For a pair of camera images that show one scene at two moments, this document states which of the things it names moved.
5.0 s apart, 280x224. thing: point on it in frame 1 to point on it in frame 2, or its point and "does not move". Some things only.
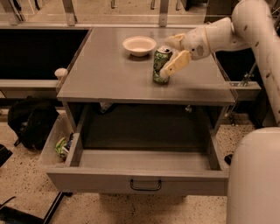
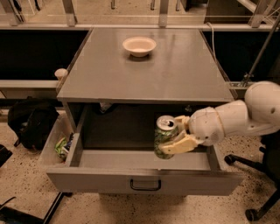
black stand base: [12, 216] does not move
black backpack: [32, 120] does not move
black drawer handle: [145, 189] does not move
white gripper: [194, 44] to [205, 126]
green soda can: [161, 55] to [166, 128]
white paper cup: [60, 73] does not move
